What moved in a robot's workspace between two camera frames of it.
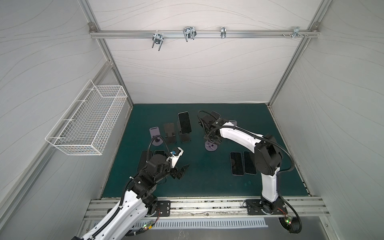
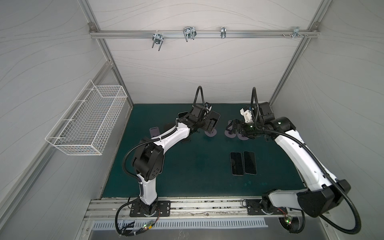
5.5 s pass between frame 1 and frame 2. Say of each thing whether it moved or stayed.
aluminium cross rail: stayed
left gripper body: moved
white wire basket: stayed
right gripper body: moved
